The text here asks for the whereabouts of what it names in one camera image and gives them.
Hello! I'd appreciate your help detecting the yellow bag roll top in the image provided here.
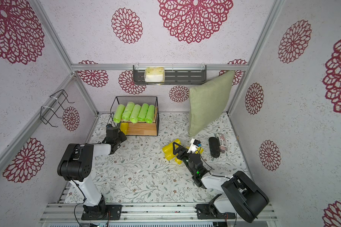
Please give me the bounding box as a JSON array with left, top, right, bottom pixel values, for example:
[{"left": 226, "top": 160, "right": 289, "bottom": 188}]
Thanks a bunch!
[{"left": 162, "top": 139, "right": 181, "bottom": 153}]

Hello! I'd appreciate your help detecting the yellow bag roll front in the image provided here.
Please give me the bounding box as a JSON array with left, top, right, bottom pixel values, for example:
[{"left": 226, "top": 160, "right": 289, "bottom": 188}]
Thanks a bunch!
[{"left": 120, "top": 122, "right": 129, "bottom": 135}]

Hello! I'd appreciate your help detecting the green bag roll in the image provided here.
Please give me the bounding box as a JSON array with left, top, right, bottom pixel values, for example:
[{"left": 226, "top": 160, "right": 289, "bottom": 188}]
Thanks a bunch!
[
  {"left": 137, "top": 103, "right": 149, "bottom": 122},
  {"left": 145, "top": 105, "right": 155, "bottom": 124},
  {"left": 129, "top": 104, "right": 141, "bottom": 124},
  {"left": 121, "top": 102, "right": 135, "bottom": 121},
  {"left": 113, "top": 104, "right": 125, "bottom": 124}
]

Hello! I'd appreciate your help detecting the black wire wooden shelf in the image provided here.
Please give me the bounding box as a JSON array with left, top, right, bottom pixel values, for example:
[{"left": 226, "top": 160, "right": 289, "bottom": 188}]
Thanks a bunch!
[{"left": 108, "top": 96, "right": 159, "bottom": 136}]

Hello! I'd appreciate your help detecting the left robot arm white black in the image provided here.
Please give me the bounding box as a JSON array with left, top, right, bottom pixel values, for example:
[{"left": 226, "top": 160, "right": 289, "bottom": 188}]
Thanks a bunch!
[{"left": 57, "top": 124, "right": 127, "bottom": 218}]

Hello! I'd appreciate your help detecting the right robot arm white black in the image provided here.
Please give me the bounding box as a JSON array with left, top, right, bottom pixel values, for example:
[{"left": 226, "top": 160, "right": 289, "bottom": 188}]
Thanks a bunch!
[{"left": 172, "top": 139, "right": 269, "bottom": 223}]

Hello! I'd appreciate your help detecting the black oval object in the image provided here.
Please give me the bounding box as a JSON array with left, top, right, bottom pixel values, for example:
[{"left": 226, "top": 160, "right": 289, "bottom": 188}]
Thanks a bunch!
[{"left": 208, "top": 137, "right": 221, "bottom": 158}]

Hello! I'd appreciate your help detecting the green cushion pillow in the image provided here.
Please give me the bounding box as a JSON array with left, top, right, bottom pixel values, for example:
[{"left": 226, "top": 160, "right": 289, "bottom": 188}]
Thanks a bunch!
[{"left": 188, "top": 71, "right": 235, "bottom": 137}]

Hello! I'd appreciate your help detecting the white yellow sponge block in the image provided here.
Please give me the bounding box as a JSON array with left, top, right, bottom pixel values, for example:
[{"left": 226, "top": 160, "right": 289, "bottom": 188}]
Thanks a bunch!
[{"left": 144, "top": 67, "right": 165, "bottom": 83}]

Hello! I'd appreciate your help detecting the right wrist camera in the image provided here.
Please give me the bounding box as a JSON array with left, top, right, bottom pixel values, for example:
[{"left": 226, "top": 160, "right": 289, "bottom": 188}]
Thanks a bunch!
[{"left": 187, "top": 139, "right": 202, "bottom": 154}]

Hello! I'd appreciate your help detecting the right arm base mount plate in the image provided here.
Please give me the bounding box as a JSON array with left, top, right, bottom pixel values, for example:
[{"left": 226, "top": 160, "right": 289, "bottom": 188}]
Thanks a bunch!
[{"left": 196, "top": 204, "right": 236, "bottom": 219}]

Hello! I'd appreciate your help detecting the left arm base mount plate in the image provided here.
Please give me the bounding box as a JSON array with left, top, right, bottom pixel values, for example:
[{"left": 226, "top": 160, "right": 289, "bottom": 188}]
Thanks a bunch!
[{"left": 81, "top": 205, "right": 123, "bottom": 220}]

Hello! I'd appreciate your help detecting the grey wall mounted rack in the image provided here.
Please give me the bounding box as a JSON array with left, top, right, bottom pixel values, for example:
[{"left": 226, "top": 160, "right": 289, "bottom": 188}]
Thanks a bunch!
[{"left": 133, "top": 65, "right": 207, "bottom": 85}]

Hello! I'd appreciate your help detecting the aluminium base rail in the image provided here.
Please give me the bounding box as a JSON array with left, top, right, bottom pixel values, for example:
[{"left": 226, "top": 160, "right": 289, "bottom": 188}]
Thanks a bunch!
[{"left": 39, "top": 202, "right": 278, "bottom": 223}]

